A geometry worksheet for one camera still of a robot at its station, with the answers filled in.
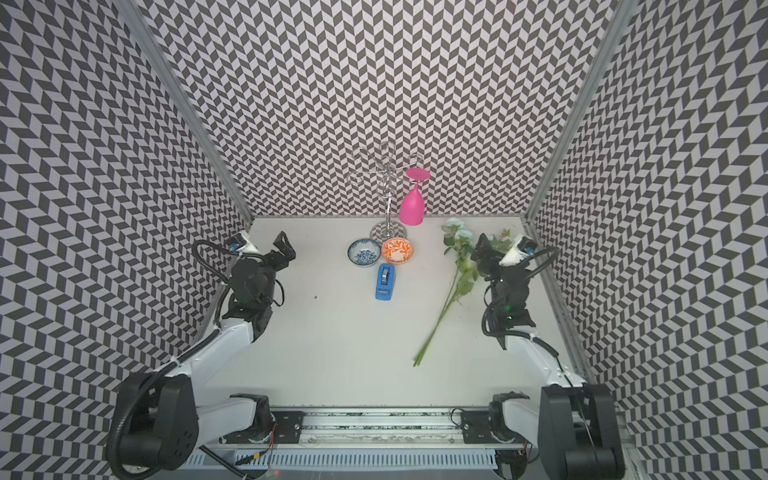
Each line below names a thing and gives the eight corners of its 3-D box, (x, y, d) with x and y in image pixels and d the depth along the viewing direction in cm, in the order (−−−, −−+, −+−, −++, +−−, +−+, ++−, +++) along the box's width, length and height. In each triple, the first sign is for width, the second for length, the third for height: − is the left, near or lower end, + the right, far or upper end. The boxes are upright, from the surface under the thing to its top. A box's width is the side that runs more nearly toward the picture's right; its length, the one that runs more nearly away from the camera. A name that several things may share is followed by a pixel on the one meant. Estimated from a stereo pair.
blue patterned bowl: (348, 267, 105) (346, 258, 101) (351, 247, 111) (349, 238, 107) (380, 267, 105) (379, 258, 101) (381, 247, 111) (380, 238, 107)
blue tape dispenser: (376, 300, 98) (375, 292, 93) (378, 273, 104) (377, 264, 100) (394, 300, 98) (393, 292, 93) (394, 273, 104) (394, 264, 100)
